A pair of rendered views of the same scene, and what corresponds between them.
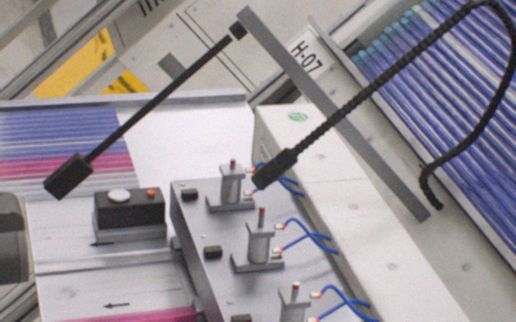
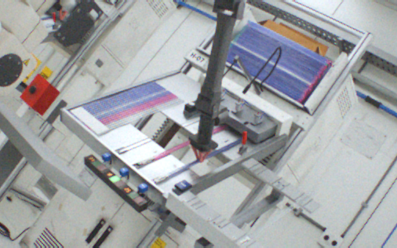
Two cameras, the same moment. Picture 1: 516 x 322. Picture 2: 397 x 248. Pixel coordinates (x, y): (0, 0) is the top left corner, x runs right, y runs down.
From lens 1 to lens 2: 1.59 m
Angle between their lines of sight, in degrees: 27
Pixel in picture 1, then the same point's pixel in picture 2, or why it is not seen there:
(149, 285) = not seen: hidden behind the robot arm
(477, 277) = (279, 103)
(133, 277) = not seen: hidden behind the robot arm
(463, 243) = (272, 97)
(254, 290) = (242, 117)
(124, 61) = (85, 64)
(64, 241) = (181, 118)
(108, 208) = (191, 107)
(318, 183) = (234, 90)
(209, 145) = (186, 87)
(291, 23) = (134, 40)
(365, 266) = (260, 106)
